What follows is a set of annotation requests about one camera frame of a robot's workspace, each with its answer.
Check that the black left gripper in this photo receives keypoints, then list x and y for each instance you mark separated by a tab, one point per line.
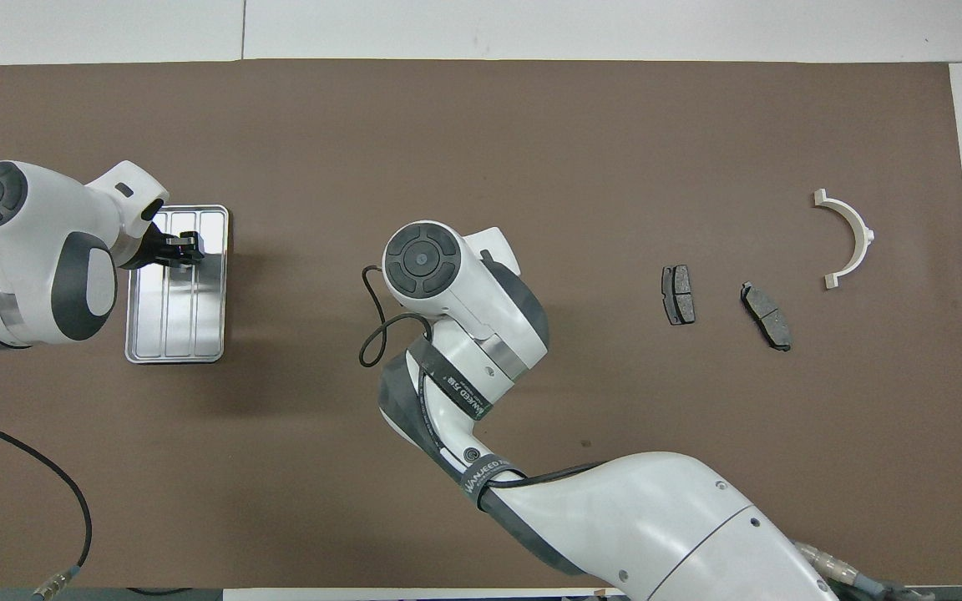
155	250

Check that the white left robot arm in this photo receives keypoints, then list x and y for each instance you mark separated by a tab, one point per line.
38	242

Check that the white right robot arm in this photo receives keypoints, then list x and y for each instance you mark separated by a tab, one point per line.
656	517

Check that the silver metal tray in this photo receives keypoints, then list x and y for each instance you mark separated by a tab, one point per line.
189	317

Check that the brown table mat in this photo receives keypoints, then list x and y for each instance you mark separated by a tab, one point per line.
531	125

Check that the rectangular dark brake pad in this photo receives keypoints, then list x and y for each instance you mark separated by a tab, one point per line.
679	296

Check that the curved dark brake pad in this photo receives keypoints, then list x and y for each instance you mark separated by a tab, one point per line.
767	317

